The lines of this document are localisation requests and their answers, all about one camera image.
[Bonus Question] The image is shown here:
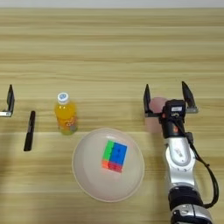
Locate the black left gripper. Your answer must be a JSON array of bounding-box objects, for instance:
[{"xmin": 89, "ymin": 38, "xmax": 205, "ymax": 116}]
[{"xmin": 0, "ymin": 84, "xmax": 16, "ymax": 118}]

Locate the pink plastic cup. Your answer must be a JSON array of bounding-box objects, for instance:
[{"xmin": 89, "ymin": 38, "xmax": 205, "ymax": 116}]
[{"xmin": 145, "ymin": 96, "xmax": 168, "ymax": 136}]

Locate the pale pink round plate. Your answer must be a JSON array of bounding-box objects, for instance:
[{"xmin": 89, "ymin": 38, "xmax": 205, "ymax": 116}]
[{"xmin": 71, "ymin": 127, "xmax": 146, "ymax": 204}]

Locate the colourful puzzle cube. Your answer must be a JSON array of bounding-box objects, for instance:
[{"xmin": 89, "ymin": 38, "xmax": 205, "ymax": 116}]
[{"xmin": 101, "ymin": 139, "xmax": 129, "ymax": 174}]

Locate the orange juice bottle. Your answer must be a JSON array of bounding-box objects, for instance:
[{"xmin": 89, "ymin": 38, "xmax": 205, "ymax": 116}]
[{"xmin": 53, "ymin": 92, "xmax": 79, "ymax": 137}]

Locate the right gripper's labelled black box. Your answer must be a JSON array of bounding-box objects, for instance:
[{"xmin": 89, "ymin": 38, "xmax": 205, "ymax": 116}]
[{"xmin": 165, "ymin": 99, "xmax": 186, "ymax": 118}]

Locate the black marker pen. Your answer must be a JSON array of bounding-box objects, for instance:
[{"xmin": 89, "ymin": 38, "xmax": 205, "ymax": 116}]
[{"xmin": 23, "ymin": 109, "xmax": 37, "ymax": 152}]

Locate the right arm's black cable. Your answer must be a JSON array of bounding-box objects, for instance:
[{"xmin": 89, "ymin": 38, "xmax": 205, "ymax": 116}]
[{"xmin": 174, "ymin": 116, "xmax": 220, "ymax": 210}]

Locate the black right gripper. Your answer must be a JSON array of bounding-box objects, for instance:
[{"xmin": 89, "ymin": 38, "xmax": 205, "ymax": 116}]
[{"xmin": 143, "ymin": 80, "xmax": 200, "ymax": 139}]

